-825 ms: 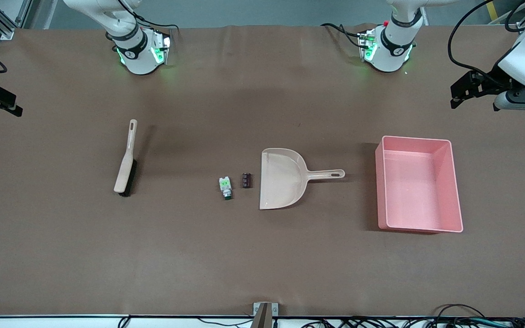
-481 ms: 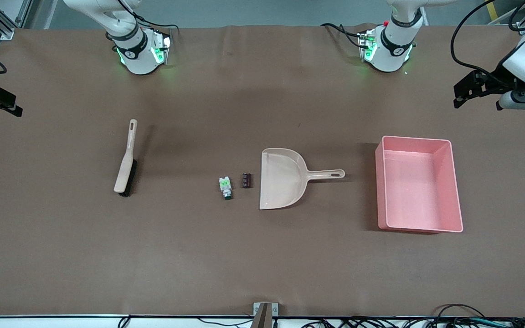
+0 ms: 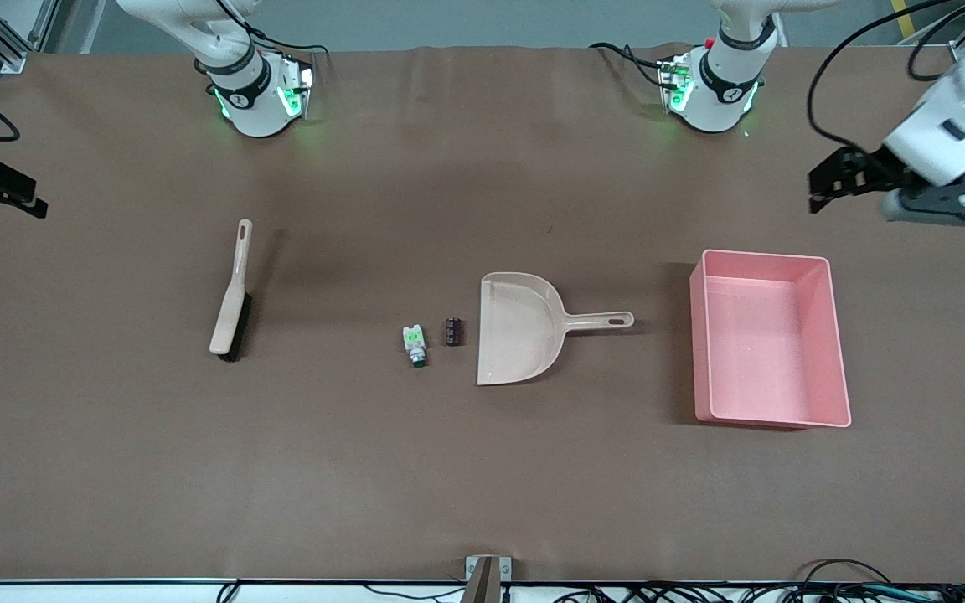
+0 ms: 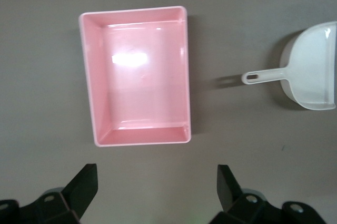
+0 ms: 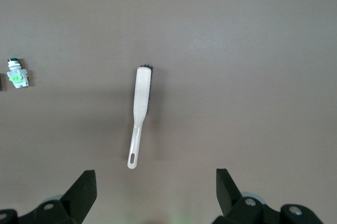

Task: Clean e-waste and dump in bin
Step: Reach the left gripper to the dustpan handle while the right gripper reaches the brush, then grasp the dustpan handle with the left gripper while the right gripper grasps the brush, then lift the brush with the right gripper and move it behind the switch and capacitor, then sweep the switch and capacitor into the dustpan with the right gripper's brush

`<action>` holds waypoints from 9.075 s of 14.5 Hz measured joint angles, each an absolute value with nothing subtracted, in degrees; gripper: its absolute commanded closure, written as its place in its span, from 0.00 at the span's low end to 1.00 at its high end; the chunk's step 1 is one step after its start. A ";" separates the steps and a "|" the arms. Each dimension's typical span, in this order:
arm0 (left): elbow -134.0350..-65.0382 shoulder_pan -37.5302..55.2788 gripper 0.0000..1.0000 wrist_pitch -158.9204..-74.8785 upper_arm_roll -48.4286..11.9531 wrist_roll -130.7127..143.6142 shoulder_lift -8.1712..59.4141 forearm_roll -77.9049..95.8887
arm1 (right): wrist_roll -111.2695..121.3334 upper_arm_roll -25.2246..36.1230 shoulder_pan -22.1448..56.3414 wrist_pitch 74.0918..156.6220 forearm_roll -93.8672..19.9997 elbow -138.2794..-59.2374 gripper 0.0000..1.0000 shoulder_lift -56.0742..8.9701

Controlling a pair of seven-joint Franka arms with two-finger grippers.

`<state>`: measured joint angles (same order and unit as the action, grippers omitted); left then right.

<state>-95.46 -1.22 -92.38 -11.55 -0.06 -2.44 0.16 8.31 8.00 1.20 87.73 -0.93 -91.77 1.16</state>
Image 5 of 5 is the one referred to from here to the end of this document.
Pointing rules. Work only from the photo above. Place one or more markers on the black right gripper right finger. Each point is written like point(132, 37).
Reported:
point(229, 197)

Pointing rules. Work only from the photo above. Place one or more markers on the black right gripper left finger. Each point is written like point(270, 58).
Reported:
point(76, 197)

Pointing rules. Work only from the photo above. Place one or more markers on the beige brush with black bristles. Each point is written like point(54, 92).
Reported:
point(142, 89)

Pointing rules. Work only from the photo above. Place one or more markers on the white green push-button switch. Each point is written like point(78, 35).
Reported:
point(17, 77)

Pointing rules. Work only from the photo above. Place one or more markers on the small black electronic component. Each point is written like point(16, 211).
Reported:
point(1, 83)

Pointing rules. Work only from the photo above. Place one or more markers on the brown table cover mat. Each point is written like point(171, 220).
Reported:
point(237, 50)

